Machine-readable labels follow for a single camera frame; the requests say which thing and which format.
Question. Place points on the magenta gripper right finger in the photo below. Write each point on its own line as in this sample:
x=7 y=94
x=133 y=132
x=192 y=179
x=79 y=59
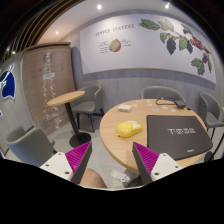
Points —
x=153 y=166

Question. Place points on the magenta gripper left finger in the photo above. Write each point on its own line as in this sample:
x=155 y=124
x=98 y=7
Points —
x=71 y=165

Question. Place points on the small round side table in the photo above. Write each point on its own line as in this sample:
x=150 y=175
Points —
x=65 y=99

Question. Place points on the person's knee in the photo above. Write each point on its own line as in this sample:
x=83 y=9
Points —
x=92 y=179

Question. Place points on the crumpled paper on floor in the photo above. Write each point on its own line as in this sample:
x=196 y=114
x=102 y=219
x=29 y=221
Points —
x=120 y=176

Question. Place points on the black desk mat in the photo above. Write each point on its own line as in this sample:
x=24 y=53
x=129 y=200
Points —
x=178 y=136

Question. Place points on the round wooden table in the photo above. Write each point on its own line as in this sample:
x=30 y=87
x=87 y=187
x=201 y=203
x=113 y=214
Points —
x=121 y=148

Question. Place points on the grey chair foreground left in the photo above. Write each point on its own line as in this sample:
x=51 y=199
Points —
x=31 y=147

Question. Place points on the white tissue pack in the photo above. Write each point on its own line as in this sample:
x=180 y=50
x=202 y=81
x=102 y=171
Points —
x=124 y=108

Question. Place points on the black power adapter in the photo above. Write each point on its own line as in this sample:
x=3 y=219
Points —
x=180 y=104

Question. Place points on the grey chair behind table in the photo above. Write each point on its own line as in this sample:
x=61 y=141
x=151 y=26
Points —
x=156 y=92

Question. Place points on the grey chair right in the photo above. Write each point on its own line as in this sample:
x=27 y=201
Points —
x=210 y=111

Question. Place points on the grey chair by wall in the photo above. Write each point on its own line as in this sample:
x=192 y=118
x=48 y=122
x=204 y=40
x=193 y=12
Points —
x=91 y=103

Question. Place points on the coffee cherries wall mural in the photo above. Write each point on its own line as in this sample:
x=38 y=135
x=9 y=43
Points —
x=145 y=41

